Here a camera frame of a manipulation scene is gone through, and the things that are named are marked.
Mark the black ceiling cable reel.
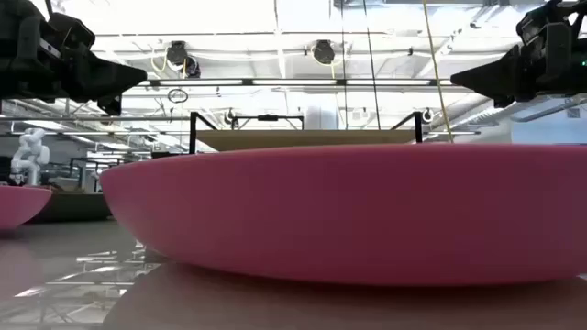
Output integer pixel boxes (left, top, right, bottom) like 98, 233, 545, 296
164, 39, 202, 80
311, 38, 337, 66

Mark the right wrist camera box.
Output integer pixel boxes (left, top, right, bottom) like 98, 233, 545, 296
516, 0, 566, 43

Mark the black hanging cable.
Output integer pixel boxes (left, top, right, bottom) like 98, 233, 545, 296
362, 0, 382, 130

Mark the yellow hanging cable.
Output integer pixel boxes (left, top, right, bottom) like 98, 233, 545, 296
421, 0, 455, 144

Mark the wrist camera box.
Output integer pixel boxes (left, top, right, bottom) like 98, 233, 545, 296
48, 12, 96, 51
516, 0, 566, 43

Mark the long ceiling light bar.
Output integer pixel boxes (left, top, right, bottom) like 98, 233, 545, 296
137, 77, 453, 89

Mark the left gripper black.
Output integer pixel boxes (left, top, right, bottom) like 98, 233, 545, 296
0, 0, 148, 116

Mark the wooden shelf with black legs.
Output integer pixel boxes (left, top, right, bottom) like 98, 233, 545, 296
189, 111, 424, 155

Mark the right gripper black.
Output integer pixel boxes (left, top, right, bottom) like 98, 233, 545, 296
450, 0, 587, 109

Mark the pink plate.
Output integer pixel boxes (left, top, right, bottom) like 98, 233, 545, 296
0, 184, 53, 231
99, 142, 587, 288
27, 191, 113, 225

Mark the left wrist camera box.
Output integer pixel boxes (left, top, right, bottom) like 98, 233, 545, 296
48, 12, 96, 51

